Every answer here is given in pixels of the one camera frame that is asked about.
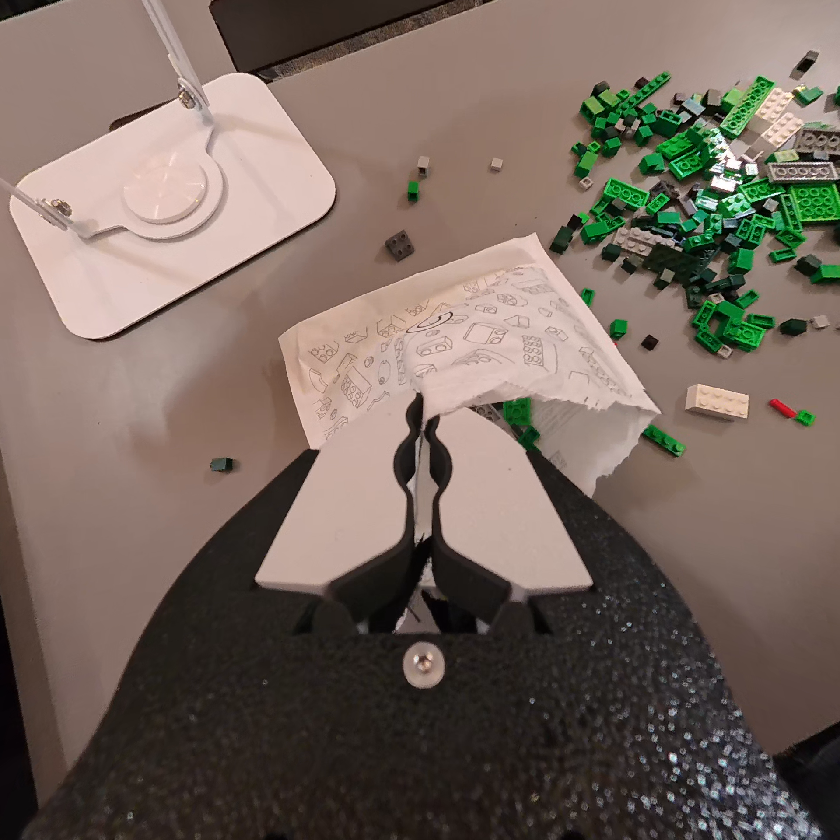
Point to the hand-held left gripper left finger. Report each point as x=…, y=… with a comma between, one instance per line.
x=341, y=518

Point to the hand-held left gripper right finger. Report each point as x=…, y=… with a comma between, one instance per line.
x=508, y=518

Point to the printed white paper bag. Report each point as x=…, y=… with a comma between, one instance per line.
x=472, y=328

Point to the pile of green toy bricks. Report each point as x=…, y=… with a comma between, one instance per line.
x=715, y=262

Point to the wooden book stand white base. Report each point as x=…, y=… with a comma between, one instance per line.
x=262, y=197

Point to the green plate brick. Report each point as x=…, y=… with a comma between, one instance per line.
x=518, y=413

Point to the small dark green brick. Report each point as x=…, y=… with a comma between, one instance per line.
x=222, y=465

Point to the long green plate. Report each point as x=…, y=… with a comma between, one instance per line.
x=664, y=439

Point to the small black piece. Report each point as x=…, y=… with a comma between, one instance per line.
x=649, y=342

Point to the white toy brick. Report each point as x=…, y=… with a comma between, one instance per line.
x=716, y=401

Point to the dark grey square plate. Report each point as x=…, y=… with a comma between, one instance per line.
x=400, y=245

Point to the red toy piece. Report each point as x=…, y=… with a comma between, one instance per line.
x=782, y=408

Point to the small green flat tile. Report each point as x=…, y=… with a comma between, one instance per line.
x=805, y=418

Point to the grey black brick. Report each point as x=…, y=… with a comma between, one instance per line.
x=805, y=64

